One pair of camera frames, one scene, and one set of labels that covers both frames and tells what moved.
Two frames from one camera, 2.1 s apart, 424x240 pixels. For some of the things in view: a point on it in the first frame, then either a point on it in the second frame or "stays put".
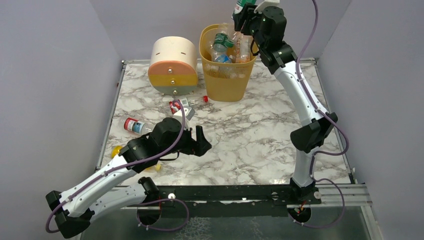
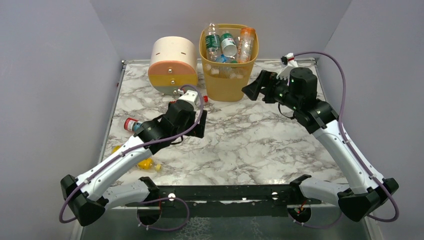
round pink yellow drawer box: [173, 70] stays put
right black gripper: [243, 21] → [267, 87]
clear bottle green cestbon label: [240, 4] → [229, 47]
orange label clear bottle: [243, 47] stays put
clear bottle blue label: [224, 58] stays put
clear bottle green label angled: [221, 43] → [212, 42]
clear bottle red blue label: [137, 126] stays put
